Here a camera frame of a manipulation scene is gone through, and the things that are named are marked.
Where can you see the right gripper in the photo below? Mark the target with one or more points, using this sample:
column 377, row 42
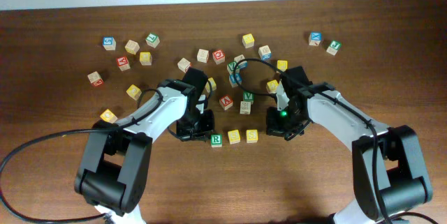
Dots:
column 273, row 125

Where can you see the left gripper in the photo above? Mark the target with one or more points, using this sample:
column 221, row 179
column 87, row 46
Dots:
column 208, row 127

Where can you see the green R block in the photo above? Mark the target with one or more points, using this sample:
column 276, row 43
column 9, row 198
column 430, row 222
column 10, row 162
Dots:
column 216, row 140

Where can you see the yellow S block front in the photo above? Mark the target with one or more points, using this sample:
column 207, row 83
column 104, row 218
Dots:
column 234, row 136

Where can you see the yellow s block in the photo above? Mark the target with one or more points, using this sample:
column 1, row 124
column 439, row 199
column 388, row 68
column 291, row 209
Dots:
column 234, row 136
column 252, row 136

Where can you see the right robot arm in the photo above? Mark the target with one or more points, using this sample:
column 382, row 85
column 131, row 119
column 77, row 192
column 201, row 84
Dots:
column 389, row 172

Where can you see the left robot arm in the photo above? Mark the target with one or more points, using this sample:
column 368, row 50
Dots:
column 113, row 171

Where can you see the red A block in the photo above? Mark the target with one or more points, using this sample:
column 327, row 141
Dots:
column 226, row 102

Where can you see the yellow E block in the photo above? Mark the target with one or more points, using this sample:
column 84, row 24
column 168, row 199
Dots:
column 271, row 86

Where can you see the yellow C block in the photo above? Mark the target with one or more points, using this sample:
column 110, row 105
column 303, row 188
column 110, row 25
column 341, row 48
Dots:
column 210, row 85

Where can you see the plain wooden picture block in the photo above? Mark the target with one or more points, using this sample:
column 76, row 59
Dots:
column 245, row 107

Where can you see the green V block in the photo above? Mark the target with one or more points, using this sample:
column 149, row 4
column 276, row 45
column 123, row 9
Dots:
column 248, row 97

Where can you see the yellow block with brown picture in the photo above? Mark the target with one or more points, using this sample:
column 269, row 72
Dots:
column 282, row 65

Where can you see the red I side block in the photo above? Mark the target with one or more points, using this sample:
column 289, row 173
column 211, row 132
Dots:
column 184, row 65

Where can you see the blue P block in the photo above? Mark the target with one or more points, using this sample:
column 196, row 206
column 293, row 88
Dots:
column 235, row 80

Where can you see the green Z block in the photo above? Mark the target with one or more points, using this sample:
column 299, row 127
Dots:
column 233, row 67

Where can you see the red E side block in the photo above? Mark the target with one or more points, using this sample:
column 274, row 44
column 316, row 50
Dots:
column 203, row 56

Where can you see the yellow O block middle left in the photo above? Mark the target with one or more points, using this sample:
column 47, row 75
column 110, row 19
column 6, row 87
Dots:
column 134, row 92

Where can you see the yellow o block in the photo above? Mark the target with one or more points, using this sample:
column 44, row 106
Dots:
column 108, row 116
column 134, row 92

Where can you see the red Q block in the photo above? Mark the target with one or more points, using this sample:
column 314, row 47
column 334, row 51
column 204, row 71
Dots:
column 219, row 57

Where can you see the blue D side block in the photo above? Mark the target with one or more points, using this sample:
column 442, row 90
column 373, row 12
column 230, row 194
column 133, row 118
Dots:
column 265, row 52

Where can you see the blue L side block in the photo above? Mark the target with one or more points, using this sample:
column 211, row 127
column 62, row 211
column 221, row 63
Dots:
column 241, row 61

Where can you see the yellow G block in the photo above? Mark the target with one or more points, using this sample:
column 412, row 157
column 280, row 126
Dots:
column 145, row 58

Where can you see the green J block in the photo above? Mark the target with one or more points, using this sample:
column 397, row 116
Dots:
column 333, row 47

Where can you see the blue X block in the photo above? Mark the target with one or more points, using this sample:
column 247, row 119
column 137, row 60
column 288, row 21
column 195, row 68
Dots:
column 315, row 38

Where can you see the yellow O block lower left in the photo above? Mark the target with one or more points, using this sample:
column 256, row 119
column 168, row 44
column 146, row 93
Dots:
column 108, row 116

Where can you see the yellow top far block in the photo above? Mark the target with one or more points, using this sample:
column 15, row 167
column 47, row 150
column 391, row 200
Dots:
column 248, row 40

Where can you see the red Y block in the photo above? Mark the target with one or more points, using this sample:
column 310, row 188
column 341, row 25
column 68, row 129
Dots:
column 123, row 63

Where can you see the green L block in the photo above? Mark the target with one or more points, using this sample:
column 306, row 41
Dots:
column 152, row 40

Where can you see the plain wooden block upper left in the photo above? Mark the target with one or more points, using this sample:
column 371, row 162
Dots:
column 132, row 47

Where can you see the red side block far left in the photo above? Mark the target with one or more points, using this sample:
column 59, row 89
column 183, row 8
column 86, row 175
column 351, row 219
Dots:
column 95, row 79

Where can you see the blue S block far left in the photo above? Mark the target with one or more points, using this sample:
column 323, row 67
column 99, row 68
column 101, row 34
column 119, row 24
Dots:
column 109, row 43

